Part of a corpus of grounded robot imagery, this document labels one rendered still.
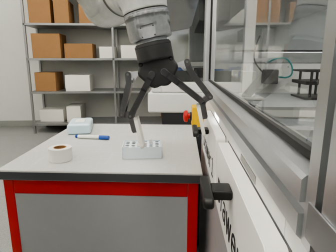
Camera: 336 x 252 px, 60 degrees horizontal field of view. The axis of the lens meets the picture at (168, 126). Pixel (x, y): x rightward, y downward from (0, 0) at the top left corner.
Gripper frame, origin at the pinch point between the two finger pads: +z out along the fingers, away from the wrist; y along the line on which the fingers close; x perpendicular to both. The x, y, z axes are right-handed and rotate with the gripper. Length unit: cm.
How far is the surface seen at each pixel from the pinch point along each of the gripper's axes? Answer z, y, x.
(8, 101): -10, -281, 391
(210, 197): -0.1, 5.6, -31.5
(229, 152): -0.9, 9.5, -20.1
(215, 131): -1.0, 9.0, -7.2
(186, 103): 5, 3, 83
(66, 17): -105, -139, 355
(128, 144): 7.1, -17.0, 28.1
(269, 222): -0.8, 10.0, -39.0
